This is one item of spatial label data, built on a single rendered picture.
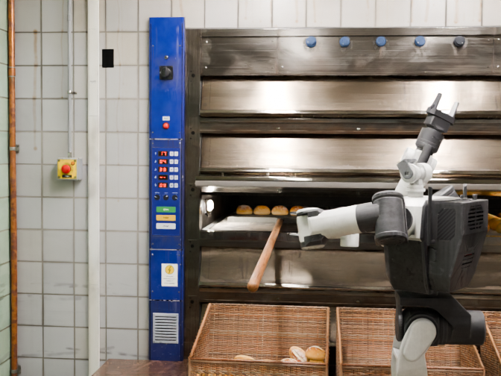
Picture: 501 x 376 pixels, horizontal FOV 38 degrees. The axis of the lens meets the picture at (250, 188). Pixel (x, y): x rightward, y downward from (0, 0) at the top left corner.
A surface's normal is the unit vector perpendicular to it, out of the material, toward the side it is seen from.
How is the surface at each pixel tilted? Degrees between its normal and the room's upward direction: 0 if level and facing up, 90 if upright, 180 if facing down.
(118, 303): 90
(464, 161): 70
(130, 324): 90
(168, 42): 90
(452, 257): 90
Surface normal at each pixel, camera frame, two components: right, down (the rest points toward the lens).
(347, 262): -0.09, -0.29
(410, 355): -0.07, 0.05
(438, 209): -0.63, 0.04
